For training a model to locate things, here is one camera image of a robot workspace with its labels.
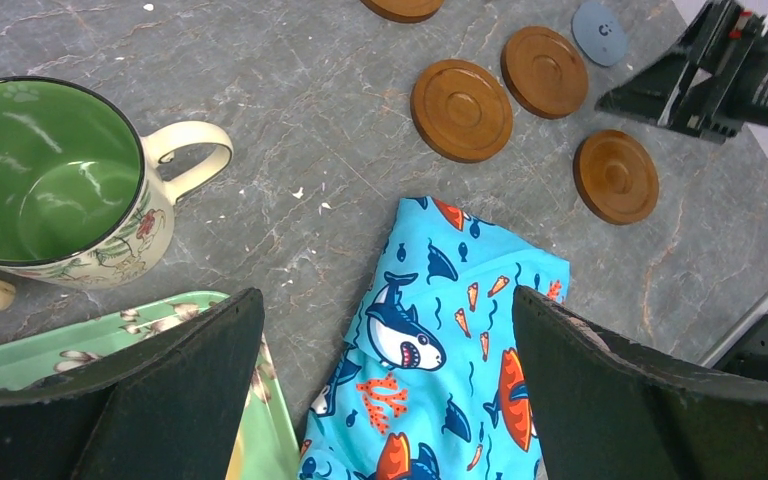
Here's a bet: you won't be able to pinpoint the green inside floral mug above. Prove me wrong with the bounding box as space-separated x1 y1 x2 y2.
0 76 234 289

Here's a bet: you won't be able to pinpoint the blue shark print cloth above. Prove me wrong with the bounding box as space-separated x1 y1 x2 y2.
297 196 570 479

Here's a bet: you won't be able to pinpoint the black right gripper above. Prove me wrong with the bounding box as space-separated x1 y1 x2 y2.
595 1 760 144

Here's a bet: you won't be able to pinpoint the green floral tray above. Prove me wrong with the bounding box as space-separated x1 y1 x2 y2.
0 292 299 479

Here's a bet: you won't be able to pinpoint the brown wooden coaster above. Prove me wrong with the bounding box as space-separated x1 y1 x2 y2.
361 0 444 24
572 129 659 225
501 26 589 119
410 59 513 164

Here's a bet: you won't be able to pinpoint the blue round coaster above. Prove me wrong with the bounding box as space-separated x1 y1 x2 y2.
571 1 629 67

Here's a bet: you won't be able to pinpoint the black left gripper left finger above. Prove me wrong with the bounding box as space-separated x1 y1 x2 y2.
0 288 265 479

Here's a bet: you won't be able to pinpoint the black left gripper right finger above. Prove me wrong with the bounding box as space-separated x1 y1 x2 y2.
512 286 768 479

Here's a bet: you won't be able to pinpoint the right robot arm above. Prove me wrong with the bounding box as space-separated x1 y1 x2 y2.
595 1 768 144

